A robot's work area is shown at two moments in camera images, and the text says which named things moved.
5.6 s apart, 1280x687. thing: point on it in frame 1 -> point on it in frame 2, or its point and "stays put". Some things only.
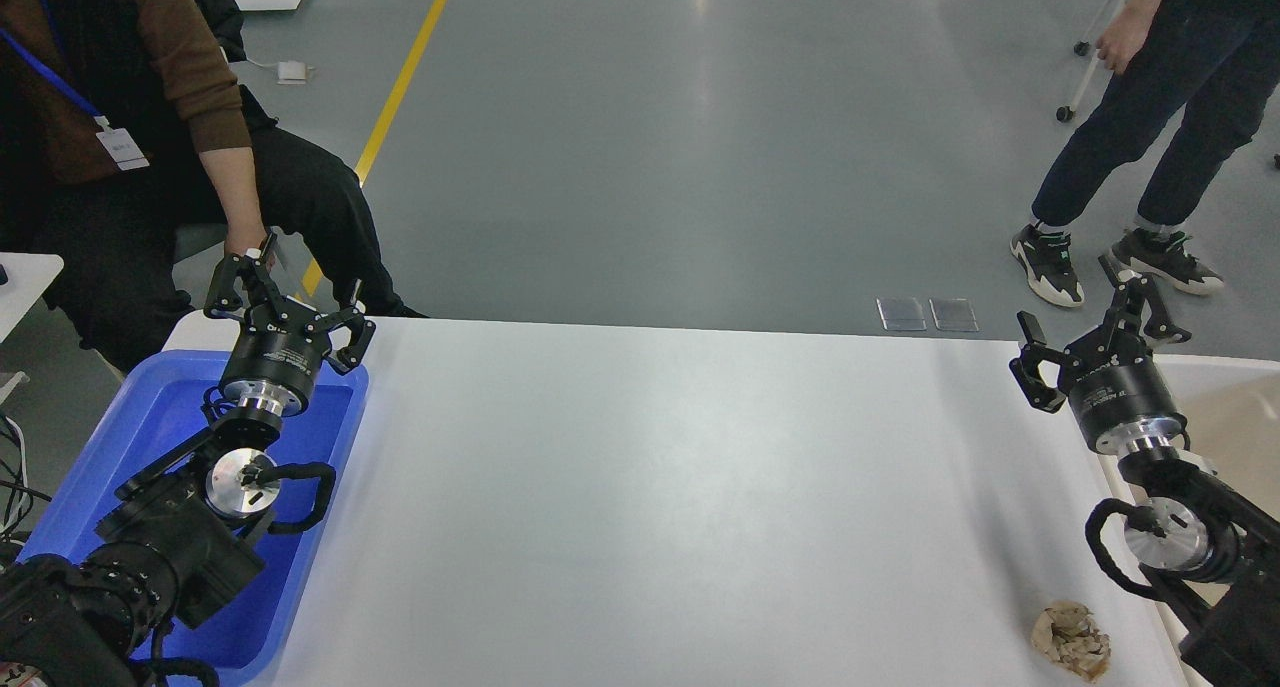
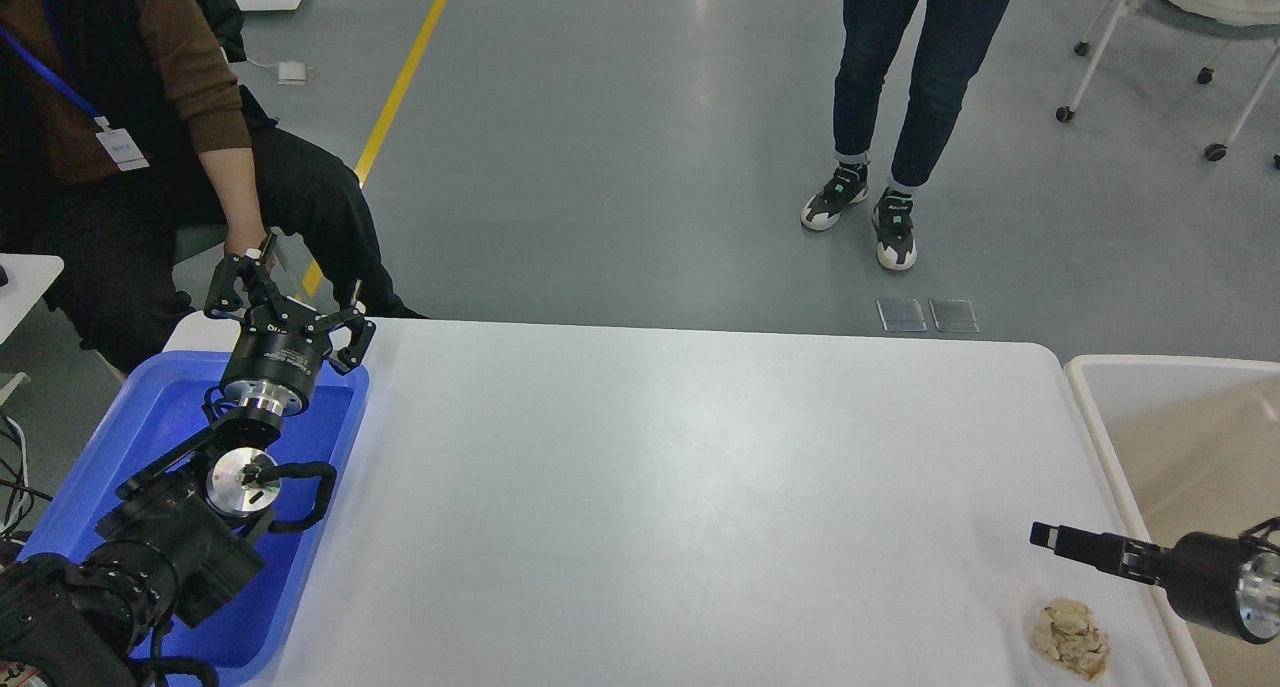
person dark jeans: (1210, 32) -> (880, 6)
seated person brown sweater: (133, 151) stays put
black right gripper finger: (1025, 368) -> (1107, 552)
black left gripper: (280, 349) stays put
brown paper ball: (1066, 632) stays put
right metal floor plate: (953, 314) stays put
